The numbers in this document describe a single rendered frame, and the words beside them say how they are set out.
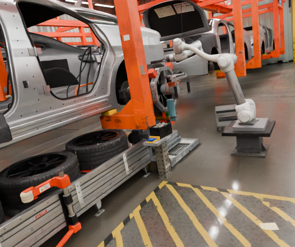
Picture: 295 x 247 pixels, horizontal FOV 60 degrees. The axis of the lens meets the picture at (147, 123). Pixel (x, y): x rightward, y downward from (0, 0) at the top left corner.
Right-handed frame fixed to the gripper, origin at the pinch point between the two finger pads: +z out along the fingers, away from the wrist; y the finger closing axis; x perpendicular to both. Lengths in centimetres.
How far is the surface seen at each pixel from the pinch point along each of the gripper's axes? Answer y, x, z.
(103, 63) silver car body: -26, 14, 53
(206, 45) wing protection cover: 270, -24, -85
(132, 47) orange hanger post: -56, 26, 10
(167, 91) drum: -13.2, -36.2, -10.7
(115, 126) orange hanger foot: -49, -55, 52
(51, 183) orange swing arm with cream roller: -168, -47, 70
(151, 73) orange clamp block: -26.3, -8.6, 1.6
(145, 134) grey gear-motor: -44, -73, 22
